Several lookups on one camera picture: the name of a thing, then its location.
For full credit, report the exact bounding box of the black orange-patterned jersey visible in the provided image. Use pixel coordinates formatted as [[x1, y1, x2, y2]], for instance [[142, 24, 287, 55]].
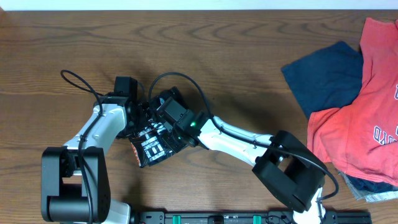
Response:
[[129, 86, 189, 169]]

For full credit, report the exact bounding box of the red t-shirt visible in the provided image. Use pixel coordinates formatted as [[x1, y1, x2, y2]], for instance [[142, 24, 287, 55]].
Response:
[[307, 17, 397, 185]]

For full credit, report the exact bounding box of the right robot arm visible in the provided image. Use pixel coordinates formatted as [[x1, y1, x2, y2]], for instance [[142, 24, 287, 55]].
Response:
[[162, 113, 327, 223]]

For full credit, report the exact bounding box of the grey white garment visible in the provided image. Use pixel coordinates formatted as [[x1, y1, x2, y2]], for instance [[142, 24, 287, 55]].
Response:
[[338, 171, 397, 203]]

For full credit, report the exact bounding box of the navy blue garment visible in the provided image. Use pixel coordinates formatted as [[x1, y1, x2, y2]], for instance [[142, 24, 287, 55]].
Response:
[[281, 41, 364, 118]]

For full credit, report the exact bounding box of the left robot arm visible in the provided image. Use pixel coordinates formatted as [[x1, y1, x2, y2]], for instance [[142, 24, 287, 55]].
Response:
[[41, 95, 149, 223]]

